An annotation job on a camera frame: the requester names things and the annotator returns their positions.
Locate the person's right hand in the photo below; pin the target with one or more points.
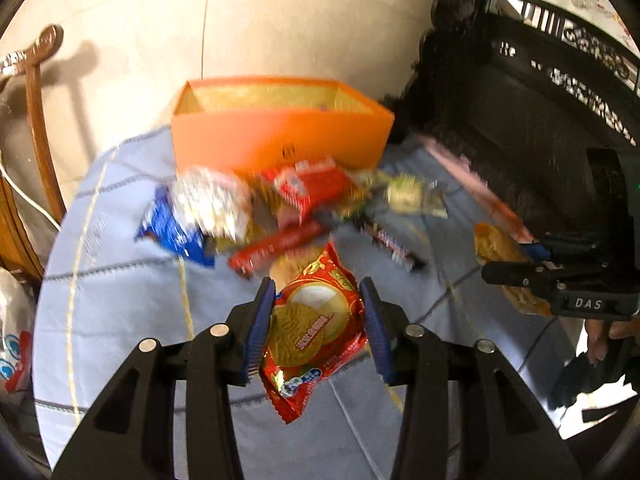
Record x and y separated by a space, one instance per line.
600 340

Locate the pale green pastry packet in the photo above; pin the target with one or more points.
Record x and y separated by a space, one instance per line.
407 192

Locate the white plastic bag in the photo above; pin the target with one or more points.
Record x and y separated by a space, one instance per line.
15 340

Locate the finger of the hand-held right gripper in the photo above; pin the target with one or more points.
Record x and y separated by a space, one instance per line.
565 247
520 275

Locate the dark chocolate bar packet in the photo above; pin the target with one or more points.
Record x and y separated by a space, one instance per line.
395 245

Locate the carved wooden chair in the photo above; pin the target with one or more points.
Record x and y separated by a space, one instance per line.
42 135

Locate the yellow pastry packet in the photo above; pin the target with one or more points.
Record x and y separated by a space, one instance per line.
495 250

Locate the orange cardboard box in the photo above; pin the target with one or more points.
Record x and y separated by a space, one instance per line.
280 135

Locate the blue striped tablecloth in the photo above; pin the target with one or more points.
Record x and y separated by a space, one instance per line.
125 310

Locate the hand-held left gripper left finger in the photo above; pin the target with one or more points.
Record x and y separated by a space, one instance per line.
260 332

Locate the red cookie packet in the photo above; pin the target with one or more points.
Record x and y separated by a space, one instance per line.
310 330

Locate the dark blue biscuit packet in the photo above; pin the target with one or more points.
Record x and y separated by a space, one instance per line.
170 230

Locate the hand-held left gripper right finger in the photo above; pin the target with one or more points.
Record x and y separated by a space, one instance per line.
375 332

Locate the clear bag of white candies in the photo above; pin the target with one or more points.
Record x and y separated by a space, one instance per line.
210 200

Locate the long red bar packet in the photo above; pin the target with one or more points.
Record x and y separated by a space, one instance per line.
275 247

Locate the red snack packet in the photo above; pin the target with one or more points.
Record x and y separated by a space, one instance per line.
310 185

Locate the dark carved wooden furniture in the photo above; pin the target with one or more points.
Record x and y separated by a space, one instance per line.
500 125

